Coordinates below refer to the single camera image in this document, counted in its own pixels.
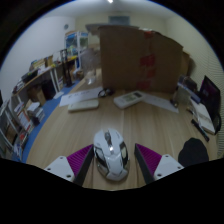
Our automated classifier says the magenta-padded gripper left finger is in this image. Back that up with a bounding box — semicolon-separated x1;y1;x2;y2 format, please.
43;143;95;188

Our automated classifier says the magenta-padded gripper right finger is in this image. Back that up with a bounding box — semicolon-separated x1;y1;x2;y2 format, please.
133;143;185;186

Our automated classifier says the white computer mouse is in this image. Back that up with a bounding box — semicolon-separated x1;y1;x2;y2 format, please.
93;128;130;182

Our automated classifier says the black mouse pad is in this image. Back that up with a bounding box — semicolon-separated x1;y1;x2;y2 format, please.
177;137;210;168

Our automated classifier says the black marker pen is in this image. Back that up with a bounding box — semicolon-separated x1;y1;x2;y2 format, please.
190;118;211;143

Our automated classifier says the plain white paper sheet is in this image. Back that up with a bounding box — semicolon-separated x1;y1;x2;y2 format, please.
142;93;180;114

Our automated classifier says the shelf unit with books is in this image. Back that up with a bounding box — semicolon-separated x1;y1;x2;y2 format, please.
0;96;46;162

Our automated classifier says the white remote control with buttons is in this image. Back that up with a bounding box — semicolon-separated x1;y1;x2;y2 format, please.
113;90;145;110

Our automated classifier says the printed white paper sheet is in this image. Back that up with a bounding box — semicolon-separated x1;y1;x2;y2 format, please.
59;87;103;108

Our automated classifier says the clear plastic container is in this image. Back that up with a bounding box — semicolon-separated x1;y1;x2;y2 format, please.
175;87;191;105

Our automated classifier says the small black tangled object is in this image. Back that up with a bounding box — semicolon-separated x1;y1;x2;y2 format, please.
97;87;116;99

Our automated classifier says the blue book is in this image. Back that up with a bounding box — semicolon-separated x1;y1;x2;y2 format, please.
177;81;202;102

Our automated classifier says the black office chair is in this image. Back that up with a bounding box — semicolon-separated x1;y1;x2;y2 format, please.
199;75;223;135

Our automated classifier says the large brown cardboard box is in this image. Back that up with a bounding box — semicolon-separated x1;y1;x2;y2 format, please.
98;25;185;94

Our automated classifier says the grey wall window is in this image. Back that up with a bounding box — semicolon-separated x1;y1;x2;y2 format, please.
107;14;131;25

